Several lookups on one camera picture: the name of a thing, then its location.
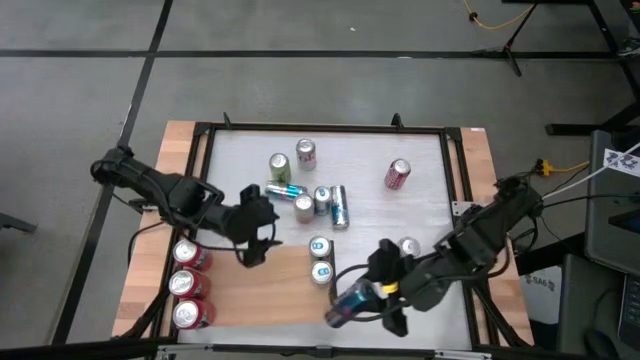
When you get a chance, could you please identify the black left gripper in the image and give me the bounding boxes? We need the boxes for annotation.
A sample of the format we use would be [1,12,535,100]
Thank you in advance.
[218,183,284,269]

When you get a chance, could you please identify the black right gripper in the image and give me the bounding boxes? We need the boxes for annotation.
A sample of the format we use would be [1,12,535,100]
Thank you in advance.
[367,238,455,338]

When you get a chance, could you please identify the blue silver Red Bull can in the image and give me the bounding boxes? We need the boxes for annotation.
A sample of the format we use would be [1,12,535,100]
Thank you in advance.
[264,182,309,202]
[329,184,351,231]
[324,278,386,330]
[309,260,335,286]
[313,185,332,217]
[308,235,333,261]

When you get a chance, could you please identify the wooden shelf board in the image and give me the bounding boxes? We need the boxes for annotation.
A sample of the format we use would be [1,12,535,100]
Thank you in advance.
[177,243,336,330]

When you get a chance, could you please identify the silver Diet Coke can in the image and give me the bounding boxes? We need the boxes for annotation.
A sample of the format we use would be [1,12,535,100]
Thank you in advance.
[398,236,422,259]

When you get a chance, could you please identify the white red Spindrift can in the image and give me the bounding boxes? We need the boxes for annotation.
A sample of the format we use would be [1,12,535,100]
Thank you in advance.
[293,193,316,225]

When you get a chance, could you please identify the green soda can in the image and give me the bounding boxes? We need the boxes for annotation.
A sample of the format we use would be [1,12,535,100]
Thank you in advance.
[268,152,293,185]

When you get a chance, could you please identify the silver can with red print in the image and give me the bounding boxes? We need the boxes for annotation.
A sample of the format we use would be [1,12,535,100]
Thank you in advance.
[295,138,317,172]

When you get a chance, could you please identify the white printed box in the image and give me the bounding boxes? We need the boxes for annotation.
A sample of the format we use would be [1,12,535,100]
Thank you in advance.
[519,265,564,326]

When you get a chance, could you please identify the grey cabinet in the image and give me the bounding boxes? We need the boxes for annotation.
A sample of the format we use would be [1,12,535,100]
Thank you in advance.
[584,129,640,277]

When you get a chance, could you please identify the dark screen device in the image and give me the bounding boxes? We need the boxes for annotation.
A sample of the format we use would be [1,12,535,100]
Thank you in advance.
[617,272,640,354]

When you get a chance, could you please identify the black floor stand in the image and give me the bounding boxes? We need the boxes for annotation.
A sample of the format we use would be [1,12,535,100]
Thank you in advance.
[0,212,39,235]

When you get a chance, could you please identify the white marker paper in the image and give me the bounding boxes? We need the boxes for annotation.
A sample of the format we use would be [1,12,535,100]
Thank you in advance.
[602,147,640,179]

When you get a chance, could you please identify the black tripod stand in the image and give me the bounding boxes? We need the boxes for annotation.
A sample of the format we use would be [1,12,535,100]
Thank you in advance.
[472,2,540,79]

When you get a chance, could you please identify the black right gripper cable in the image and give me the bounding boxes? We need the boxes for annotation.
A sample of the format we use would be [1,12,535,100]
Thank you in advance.
[333,263,399,324]

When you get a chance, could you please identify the black shelf side frame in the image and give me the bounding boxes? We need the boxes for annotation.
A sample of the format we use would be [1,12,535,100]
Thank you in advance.
[328,239,341,324]

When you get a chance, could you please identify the black metal table frame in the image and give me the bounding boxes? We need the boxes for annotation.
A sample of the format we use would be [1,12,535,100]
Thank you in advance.
[119,112,534,359]

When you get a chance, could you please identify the black floor cables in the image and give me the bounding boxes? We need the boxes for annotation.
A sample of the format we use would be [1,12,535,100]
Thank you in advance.
[519,158,546,181]

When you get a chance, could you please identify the yellow cable connector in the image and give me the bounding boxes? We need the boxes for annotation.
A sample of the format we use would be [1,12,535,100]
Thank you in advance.
[537,158,592,177]

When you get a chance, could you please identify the white cable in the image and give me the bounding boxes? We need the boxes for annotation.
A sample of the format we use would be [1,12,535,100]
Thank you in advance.
[539,142,640,201]

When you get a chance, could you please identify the black desk frame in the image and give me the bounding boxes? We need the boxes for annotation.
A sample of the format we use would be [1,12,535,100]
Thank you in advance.
[502,0,640,137]

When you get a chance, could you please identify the yellow floor cable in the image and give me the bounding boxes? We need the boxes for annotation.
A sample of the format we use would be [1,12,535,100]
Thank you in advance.
[462,0,532,30]

